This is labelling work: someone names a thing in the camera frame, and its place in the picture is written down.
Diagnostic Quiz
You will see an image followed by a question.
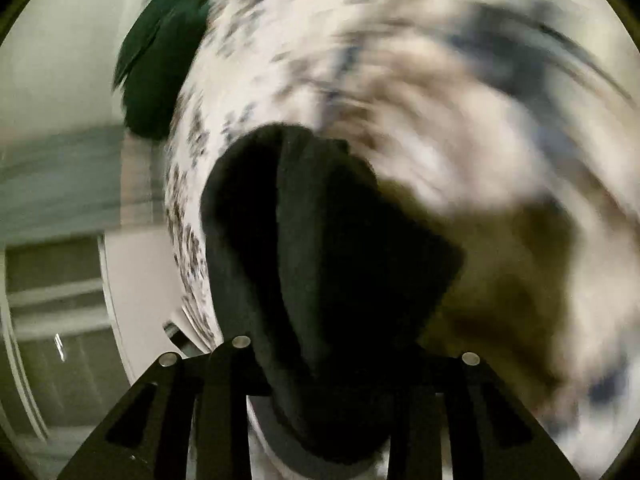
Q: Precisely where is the floral quilt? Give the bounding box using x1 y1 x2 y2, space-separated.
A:
164 0 640 480

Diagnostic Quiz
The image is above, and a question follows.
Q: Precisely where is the black sweater with white bands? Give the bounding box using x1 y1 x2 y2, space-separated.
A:
200 123 464 480

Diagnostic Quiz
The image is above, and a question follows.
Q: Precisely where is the window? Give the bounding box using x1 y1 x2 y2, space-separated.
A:
0 237 123 463

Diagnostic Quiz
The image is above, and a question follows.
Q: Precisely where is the dark green blanket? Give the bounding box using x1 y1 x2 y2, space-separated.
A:
113 0 217 142

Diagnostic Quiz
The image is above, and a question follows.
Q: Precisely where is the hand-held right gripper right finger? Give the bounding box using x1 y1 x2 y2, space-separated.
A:
387 344 582 480

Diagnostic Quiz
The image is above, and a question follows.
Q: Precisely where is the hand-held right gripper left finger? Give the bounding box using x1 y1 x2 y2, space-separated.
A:
56 336 272 480

